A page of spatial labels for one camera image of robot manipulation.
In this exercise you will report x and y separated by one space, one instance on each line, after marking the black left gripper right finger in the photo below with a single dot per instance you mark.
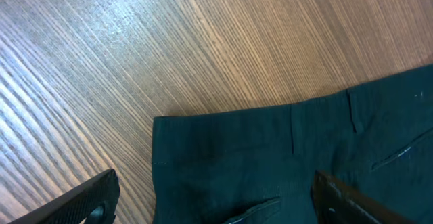
352 203

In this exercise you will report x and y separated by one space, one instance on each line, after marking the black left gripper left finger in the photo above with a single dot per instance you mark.
92 202

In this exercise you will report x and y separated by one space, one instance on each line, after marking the black shorts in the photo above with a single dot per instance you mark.
258 165

